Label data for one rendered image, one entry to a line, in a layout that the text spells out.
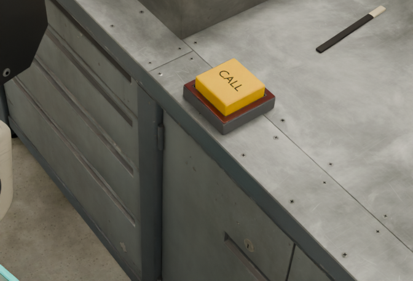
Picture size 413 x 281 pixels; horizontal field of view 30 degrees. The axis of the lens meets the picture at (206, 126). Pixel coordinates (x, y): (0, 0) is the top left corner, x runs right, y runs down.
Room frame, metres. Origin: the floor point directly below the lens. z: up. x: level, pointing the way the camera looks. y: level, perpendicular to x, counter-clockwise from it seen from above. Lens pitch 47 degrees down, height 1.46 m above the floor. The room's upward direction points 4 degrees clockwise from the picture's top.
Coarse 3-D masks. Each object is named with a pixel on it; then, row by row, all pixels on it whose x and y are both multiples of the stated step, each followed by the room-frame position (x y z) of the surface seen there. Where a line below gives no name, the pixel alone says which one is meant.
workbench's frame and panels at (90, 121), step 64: (64, 0) 0.87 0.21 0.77; (64, 64) 1.02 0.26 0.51; (128, 64) 0.74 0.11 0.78; (64, 128) 1.04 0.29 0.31; (128, 128) 0.86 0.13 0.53; (192, 128) 0.64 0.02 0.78; (64, 192) 1.07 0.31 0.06; (128, 192) 0.86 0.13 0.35; (192, 192) 0.73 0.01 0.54; (256, 192) 0.54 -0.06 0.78; (128, 256) 0.87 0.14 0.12; (192, 256) 0.72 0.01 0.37; (256, 256) 0.61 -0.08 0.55; (320, 256) 0.46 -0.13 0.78
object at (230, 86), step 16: (224, 64) 0.69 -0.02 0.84; (240, 64) 0.69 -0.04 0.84; (208, 80) 0.66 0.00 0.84; (224, 80) 0.66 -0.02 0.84; (240, 80) 0.66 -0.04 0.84; (256, 80) 0.66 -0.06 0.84; (208, 96) 0.64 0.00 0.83; (224, 96) 0.63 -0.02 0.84; (240, 96) 0.64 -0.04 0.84; (256, 96) 0.65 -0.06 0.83; (224, 112) 0.62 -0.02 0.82
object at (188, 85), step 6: (186, 84) 0.67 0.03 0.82; (192, 84) 0.67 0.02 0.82; (192, 90) 0.66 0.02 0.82; (264, 90) 0.66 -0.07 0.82; (198, 96) 0.65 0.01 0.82; (270, 96) 0.66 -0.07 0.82; (204, 102) 0.64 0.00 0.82; (258, 102) 0.64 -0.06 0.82; (264, 102) 0.65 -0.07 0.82; (210, 108) 0.63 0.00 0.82; (246, 108) 0.63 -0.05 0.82; (252, 108) 0.63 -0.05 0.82; (216, 114) 0.62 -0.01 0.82; (234, 114) 0.62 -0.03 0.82; (240, 114) 0.62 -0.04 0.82; (222, 120) 0.61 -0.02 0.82; (228, 120) 0.61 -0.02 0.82
